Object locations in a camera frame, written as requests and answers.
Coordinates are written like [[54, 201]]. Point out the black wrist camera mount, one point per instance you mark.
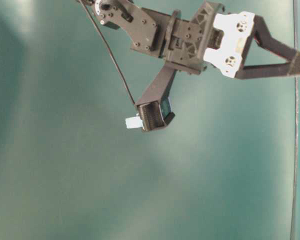
[[154, 107]]

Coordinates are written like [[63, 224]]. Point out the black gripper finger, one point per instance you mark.
[[266, 41], [288, 69]]

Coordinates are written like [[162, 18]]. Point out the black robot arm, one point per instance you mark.
[[145, 27]]

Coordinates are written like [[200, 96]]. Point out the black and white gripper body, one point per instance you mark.
[[210, 37]]

